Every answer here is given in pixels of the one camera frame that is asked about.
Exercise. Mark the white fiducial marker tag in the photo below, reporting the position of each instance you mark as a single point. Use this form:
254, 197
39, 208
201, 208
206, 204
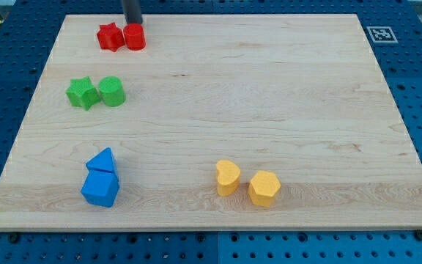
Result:
381, 34

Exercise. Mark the blue triangle block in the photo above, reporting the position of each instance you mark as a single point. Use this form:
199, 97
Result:
104, 163

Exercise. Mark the red cylinder block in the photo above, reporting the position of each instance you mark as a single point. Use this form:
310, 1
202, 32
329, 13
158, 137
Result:
134, 36

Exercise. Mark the red star block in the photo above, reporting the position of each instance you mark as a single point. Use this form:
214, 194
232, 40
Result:
110, 37

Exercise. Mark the yellow hexagon block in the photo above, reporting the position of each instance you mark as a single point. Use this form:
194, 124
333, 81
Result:
263, 188

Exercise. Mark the green cylinder block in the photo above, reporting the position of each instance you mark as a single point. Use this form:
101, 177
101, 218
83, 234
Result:
112, 91

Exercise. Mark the grey cylindrical robot arm tip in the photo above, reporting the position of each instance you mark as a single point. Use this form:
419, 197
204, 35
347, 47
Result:
132, 11

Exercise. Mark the yellow heart block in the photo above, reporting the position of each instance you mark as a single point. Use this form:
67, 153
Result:
227, 177

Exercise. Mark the blue cube block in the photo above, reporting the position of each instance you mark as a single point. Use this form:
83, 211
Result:
100, 188

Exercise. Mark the green star block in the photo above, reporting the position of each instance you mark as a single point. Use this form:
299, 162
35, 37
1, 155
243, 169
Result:
82, 93

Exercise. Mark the light wooden board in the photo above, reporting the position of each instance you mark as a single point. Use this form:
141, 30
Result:
302, 96

